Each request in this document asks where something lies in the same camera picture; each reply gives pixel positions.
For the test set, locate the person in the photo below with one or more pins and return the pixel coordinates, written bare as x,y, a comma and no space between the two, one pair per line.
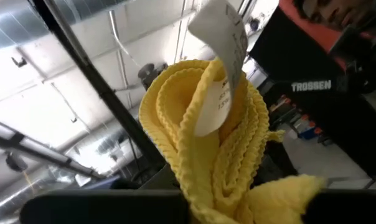
337,14

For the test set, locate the black overhead camera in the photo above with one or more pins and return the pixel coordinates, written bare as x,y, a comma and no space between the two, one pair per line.
150,73

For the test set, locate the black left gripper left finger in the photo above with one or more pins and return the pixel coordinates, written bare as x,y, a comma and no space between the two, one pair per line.
107,208

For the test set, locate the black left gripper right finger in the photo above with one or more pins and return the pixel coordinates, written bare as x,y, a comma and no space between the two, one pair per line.
346,208

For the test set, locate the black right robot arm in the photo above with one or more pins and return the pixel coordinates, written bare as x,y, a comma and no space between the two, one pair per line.
331,124

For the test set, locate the yellow microfiber towel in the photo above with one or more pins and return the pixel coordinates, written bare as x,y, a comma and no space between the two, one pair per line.
194,161

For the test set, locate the black aluminium rig frame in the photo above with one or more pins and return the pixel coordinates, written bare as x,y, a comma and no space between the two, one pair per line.
107,93

